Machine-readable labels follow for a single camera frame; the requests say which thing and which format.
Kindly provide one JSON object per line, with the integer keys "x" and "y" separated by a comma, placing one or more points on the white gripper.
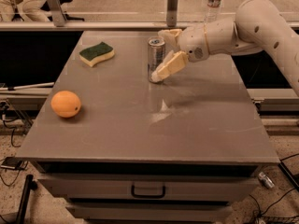
{"x": 192, "y": 42}

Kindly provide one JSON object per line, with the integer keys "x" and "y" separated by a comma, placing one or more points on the silver redbull can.
{"x": 156, "y": 52}

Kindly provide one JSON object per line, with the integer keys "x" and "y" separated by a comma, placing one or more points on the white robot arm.
{"x": 257, "y": 25}

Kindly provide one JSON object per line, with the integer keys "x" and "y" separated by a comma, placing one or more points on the silver can on floor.
{"x": 265, "y": 180}

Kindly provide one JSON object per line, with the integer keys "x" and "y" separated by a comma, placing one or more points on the clear plastic water bottle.
{"x": 213, "y": 5}

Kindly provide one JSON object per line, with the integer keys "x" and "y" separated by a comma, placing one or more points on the green and yellow sponge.
{"x": 96, "y": 54}

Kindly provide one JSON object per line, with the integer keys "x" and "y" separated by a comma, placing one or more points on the grey drawer cabinet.
{"x": 198, "y": 134}

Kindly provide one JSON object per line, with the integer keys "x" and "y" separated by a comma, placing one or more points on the orange fruit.
{"x": 65, "y": 104}

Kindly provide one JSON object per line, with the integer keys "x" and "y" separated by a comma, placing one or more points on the white rod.
{"x": 24, "y": 87}

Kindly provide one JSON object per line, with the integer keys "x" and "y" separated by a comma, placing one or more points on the person in white clothes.
{"x": 32, "y": 9}

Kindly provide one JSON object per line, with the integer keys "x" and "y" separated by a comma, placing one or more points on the metal railing frame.
{"x": 107, "y": 14}

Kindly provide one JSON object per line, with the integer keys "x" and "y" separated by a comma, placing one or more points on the black drawer handle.
{"x": 148, "y": 193}

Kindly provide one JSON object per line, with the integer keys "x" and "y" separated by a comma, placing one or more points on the black stand post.
{"x": 29, "y": 185}

